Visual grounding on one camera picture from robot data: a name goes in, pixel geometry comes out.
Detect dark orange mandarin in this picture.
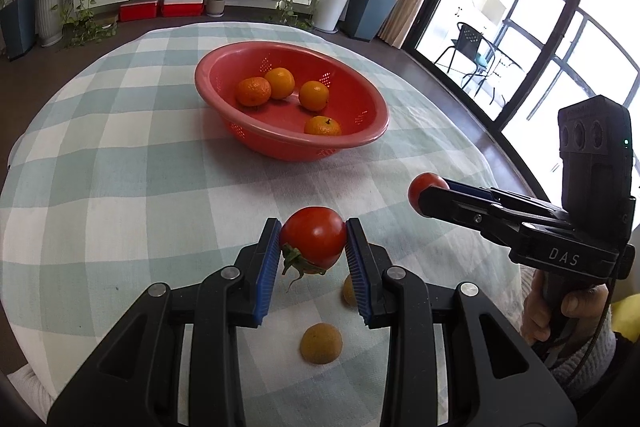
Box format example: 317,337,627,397
234,77,272,107

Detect white knit sleeve forearm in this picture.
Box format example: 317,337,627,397
521,267,616,391

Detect red storage box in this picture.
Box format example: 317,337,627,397
118,0,158,23
160,0,204,17

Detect red storage box left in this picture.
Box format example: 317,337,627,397
118,0,158,23

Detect red tomato front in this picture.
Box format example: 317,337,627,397
408,172,449,215

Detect person's right hand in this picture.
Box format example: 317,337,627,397
520,267,611,348

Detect small orange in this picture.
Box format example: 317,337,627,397
304,115,342,136

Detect red plastic colander bowl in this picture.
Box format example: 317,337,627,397
194,41,390,161

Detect small grey pot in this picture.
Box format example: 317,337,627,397
204,0,226,18

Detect red tomato with calyx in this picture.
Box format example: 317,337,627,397
280,206,347,285

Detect black balcony chair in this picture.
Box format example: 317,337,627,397
435,22,523,96

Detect green white checkered tablecloth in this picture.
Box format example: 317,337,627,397
1,23,522,416

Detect plant in white ribbed pot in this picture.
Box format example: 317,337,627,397
36,0,63,48

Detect trailing plant on console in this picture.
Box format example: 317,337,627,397
58,0,117,48

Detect brown kiwi with stem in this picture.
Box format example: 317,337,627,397
342,275,357,308

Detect red storage box right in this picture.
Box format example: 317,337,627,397
160,0,204,17

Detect yellow-orange orange with navel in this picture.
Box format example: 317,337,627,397
264,67,295,100

